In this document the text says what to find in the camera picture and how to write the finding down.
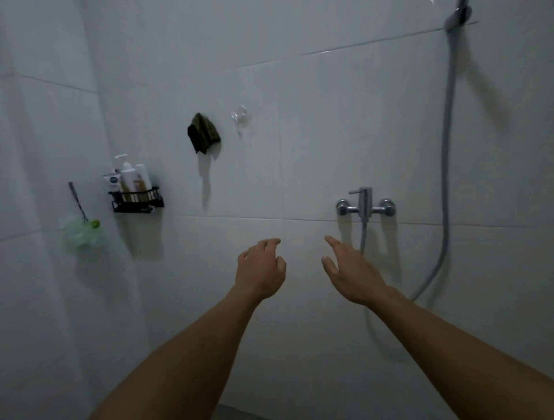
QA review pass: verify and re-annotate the shower head wall holder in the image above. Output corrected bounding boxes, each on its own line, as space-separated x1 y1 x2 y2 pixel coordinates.
445 0 473 32

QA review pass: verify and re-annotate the chrome shower mixer tap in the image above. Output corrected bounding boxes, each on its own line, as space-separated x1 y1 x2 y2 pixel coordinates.
336 187 396 223

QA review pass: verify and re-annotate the grey shower hose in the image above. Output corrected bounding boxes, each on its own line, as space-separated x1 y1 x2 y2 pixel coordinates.
359 30 458 342

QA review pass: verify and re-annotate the person's right hand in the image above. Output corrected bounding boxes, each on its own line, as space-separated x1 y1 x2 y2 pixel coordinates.
321 235 389 306

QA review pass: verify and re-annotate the dark green hanging cloth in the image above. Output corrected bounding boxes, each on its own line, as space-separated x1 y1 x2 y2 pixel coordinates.
187 113 221 155

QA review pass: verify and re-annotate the person's left hand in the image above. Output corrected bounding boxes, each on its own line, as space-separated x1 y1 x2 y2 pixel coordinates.
234 238 287 302

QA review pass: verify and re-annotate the clear suction wall hook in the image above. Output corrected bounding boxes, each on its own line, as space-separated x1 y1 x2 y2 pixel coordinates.
230 105 251 140

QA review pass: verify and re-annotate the white and gold bottle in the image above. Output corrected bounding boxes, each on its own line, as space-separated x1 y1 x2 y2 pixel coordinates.
133 164 151 202

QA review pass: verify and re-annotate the person's left forearm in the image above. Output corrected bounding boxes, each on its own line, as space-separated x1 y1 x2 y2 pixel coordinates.
90 286 262 420

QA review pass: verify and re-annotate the grey sponge hanging cord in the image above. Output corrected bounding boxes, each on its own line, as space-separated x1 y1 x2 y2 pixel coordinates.
68 182 89 223

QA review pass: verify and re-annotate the black wire shower caddy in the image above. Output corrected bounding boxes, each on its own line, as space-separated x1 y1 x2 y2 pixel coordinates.
108 186 164 214

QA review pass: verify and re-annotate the white pump bottle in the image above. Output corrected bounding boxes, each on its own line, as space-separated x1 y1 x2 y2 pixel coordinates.
113 153 138 203

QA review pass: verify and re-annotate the green mesh bath sponge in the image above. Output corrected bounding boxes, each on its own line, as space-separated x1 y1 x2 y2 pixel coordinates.
62 216 106 249

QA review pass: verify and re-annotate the person's right forearm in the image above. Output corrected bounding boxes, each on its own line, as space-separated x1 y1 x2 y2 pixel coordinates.
367 286 554 420

